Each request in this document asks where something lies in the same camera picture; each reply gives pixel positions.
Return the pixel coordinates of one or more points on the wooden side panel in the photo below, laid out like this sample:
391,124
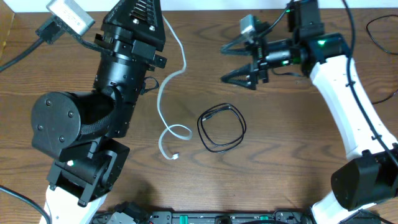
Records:
6,21

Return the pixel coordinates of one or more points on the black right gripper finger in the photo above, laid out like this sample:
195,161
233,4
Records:
245,77
241,45

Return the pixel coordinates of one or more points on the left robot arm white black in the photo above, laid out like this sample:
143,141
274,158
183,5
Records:
81,131

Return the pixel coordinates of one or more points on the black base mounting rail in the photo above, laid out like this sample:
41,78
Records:
130,212

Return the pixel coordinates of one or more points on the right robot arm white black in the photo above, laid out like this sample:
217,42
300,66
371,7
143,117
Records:
370,174

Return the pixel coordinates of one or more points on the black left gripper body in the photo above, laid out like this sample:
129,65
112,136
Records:
130,43

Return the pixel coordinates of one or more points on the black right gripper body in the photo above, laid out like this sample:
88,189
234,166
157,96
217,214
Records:
259,63

